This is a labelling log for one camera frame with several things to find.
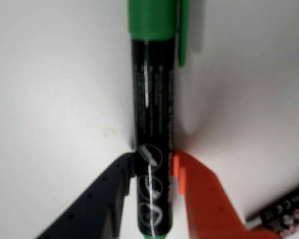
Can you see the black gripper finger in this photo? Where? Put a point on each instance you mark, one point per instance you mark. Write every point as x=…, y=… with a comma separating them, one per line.
x=94, y=206

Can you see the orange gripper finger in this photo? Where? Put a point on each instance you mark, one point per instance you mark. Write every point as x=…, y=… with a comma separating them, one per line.
x=209, y=204

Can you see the green marker with black barrel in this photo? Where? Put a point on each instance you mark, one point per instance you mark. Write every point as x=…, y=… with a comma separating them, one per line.
x=152, y=99

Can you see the black AAA battery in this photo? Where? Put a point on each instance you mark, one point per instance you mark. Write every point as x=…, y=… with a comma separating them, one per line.
x=284, y=211

